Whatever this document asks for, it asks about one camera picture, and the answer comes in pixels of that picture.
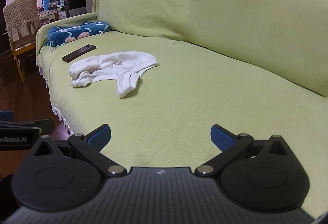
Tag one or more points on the green covered sofa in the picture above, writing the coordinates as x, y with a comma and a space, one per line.
192, 85

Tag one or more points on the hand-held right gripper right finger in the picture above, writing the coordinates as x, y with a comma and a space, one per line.
220, 136

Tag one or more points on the black smartphone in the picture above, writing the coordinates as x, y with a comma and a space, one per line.
78, 53

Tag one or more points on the light blue toaster oven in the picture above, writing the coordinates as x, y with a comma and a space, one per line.
57, 1

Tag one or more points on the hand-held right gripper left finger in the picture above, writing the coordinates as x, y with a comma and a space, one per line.
99, 135

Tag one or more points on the small silver object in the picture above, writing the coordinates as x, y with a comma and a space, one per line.
55, 49

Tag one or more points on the white side table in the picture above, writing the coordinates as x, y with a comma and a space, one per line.
48, 16

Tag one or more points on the chair with beige quilted cover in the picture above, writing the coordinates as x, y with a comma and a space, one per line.
21, 13

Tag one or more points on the blue thermos jug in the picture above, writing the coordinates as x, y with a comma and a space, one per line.
46, 3

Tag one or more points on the white garment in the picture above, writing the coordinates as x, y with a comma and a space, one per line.
115, 65

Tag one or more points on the blue printed blanket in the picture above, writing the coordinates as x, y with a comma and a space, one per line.
76, 31

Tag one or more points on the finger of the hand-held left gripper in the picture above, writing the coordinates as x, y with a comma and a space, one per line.
38, 126
6, 115

